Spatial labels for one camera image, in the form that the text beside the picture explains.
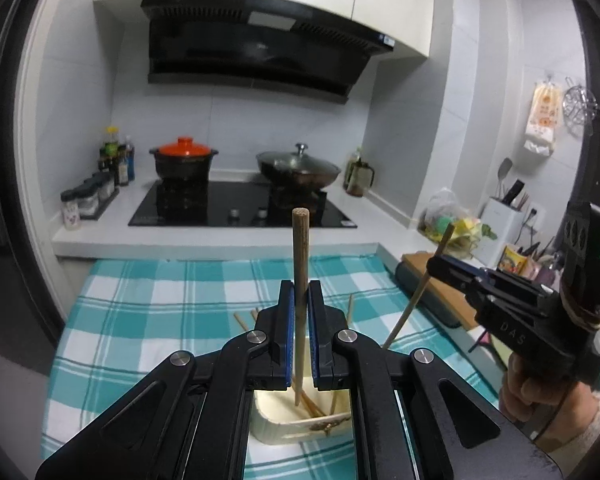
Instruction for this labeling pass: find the black wok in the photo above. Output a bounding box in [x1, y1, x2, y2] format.
[256, 154, 342, 192]

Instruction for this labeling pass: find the grey spatula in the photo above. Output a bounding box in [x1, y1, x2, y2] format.
[497, 158, 514, 201]

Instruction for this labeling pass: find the glass oil jar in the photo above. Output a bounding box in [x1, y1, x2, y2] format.
[344, 151, 376, 197]

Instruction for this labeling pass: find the single wooden chopstick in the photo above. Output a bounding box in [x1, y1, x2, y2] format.
[291, 208, 309, 407]
[381, 223, 456, 351]

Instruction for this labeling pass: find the white patterned jar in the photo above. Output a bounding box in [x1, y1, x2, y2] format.
[61, 191, 82, 231]

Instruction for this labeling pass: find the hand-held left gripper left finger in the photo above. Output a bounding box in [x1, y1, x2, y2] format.
[35, 280, 297, 480]

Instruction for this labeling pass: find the black clay pot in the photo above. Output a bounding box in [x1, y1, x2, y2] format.
[149, 147, 220, 181]

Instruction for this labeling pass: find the row of seasoning bottles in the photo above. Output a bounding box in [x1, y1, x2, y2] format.
[77, 172, 119, 220]

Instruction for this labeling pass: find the glass wok lid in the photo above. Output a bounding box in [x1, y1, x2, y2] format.
[257, 143, 340, 171]

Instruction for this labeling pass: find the black induction cooktop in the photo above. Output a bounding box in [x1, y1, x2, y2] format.
[128, 179, 358, 228]

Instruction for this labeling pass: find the white utensil holder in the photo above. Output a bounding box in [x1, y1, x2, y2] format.
[480, 197, 524, 267]

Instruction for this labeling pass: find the wooden cutting board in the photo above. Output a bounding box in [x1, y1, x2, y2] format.
[400, 252, 482, 331]

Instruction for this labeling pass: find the purple cup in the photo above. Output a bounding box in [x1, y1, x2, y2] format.
[532, 260, 561, 287]

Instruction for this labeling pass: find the person's right hand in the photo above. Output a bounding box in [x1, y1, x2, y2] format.
[499, 352, 600, 446]

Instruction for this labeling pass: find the yellow box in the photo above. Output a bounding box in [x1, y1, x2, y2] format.
[500, 244, 531, 276]

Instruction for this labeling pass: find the hanging printed bag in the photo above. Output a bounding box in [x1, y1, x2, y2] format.
[524, 81, 564, 156]

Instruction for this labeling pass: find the dark sauce bottle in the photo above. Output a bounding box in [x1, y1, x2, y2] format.
[117, 134, 136, 184]

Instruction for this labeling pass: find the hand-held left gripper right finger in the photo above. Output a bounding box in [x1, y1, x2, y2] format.
[306, 280, 566, 480]

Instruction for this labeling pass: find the black range hood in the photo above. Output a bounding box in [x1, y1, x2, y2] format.
[141, 0, 396, 106]

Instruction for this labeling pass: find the teal checked tablecloth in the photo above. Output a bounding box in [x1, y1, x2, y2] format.
[40, 255, 501, 480]

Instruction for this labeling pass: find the orange pot lid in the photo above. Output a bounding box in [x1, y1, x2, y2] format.
[157, 136, 214, 157]

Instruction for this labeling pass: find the yellow-capped sauce bottle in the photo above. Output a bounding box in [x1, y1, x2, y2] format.
[101, 126, 120, 173]

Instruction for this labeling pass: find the cream utensil container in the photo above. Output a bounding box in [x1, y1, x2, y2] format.
[250, 330, 356, 446]

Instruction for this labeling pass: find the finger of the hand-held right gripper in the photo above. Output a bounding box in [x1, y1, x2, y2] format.
[426, 255, 482, 302]
[442, 254, 552, 297]

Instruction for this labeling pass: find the plastic bag of cloths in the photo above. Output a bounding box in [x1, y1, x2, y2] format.
[419, 187, 496, 261]

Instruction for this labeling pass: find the metal steamer rack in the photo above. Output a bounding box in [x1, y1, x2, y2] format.
[562, 77, 599, 134]

